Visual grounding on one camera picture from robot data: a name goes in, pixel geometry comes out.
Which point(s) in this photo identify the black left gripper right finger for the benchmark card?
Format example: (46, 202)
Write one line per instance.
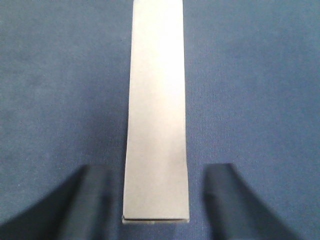
(235, 212)

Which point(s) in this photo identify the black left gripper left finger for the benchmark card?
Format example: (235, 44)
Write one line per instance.
(80, 208)

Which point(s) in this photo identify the brown cardboard package box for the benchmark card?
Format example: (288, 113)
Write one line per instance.
(156, 185)

